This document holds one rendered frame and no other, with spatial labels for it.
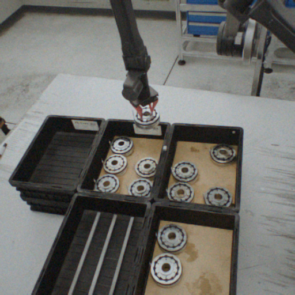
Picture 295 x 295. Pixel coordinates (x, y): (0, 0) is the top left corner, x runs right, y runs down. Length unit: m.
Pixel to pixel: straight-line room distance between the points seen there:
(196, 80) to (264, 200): 1.91
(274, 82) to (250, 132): 1.51
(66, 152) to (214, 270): 0.83
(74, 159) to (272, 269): 0.92
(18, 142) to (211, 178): 1.08
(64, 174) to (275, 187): 0.91
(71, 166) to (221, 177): 0.65
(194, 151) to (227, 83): 1.75
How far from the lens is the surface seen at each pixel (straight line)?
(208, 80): 3.14
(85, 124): 1.54
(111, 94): 1.99
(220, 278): 1.15
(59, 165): 1.51
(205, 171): 1.35
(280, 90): 3.08
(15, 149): 1.88
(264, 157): 1.59
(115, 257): 1.20
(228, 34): 1.44
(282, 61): 3.20
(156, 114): 1.28
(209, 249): 1.18
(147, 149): 1.45
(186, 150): 1.42
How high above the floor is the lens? 1.91
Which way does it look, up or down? 48 degrees down
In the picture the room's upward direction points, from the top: 11 degrees counter-clockwise
